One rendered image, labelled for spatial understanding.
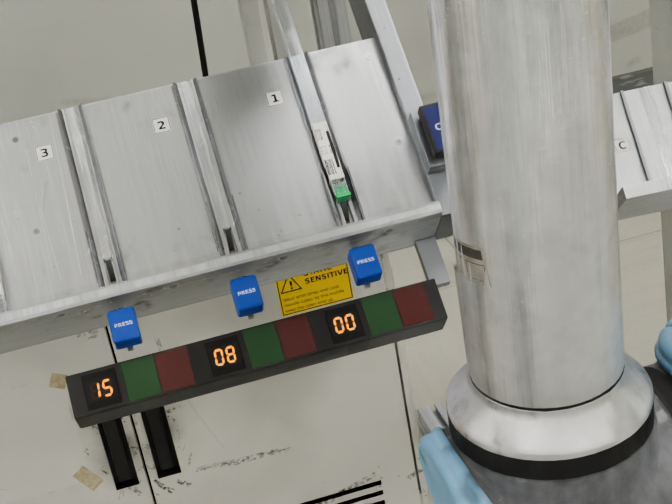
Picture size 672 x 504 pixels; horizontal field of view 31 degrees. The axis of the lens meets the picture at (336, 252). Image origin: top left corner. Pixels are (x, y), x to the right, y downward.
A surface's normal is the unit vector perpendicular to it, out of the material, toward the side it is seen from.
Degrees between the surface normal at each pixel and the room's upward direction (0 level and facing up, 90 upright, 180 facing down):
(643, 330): 0
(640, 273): 0
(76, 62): 90
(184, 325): 90
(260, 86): 45
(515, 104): 93
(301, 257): 135
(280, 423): 90
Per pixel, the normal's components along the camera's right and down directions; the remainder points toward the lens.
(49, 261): 0.06, -0.36
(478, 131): -0.61, 0.45
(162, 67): 0.25, 0.37
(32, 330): 0.29, 0.90
